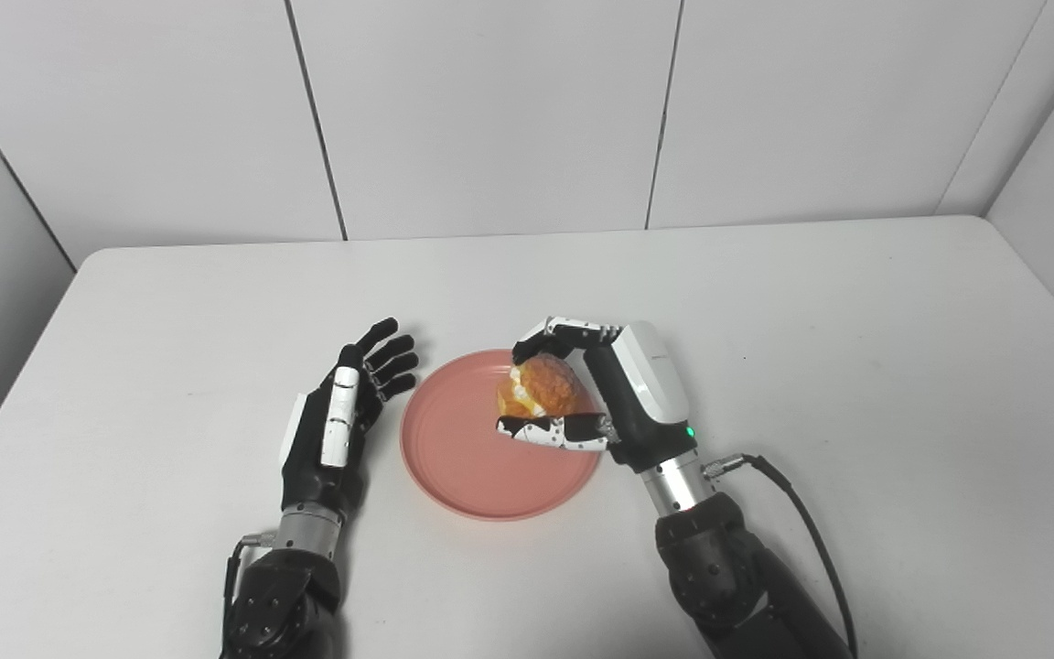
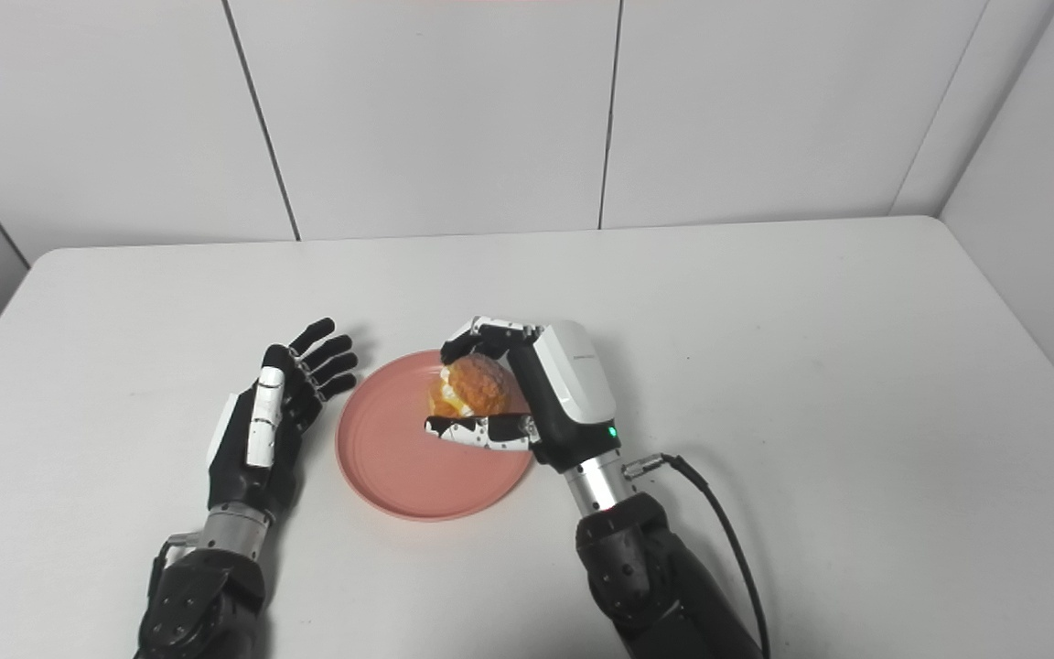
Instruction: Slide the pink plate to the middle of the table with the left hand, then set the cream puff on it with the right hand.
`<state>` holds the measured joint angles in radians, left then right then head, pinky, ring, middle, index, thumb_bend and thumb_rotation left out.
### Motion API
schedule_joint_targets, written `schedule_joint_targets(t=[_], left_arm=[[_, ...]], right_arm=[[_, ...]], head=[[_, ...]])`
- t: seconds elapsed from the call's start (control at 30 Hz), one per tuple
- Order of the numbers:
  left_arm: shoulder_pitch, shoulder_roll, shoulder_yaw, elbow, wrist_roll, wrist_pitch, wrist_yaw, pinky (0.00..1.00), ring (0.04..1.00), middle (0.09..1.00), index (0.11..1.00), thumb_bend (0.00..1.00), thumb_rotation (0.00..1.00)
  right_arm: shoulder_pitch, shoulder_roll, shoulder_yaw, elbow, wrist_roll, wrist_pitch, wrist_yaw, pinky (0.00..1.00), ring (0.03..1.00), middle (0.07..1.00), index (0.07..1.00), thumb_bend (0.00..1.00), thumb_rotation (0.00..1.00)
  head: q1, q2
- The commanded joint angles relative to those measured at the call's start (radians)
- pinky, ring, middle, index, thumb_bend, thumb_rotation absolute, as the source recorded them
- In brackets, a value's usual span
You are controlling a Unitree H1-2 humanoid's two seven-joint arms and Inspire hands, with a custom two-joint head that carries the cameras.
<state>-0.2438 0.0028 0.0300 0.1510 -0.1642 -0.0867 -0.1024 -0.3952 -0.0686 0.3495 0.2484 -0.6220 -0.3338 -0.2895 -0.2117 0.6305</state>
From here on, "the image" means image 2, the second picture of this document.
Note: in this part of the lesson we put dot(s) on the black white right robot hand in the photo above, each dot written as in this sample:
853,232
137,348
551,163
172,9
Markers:
573,394

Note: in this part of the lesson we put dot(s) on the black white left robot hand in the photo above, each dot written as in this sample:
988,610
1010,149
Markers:
243,467

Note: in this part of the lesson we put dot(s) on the cream puff pastry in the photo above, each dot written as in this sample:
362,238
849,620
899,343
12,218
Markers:
481,384

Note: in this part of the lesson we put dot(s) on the pink round plate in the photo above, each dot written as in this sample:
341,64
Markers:
399,476

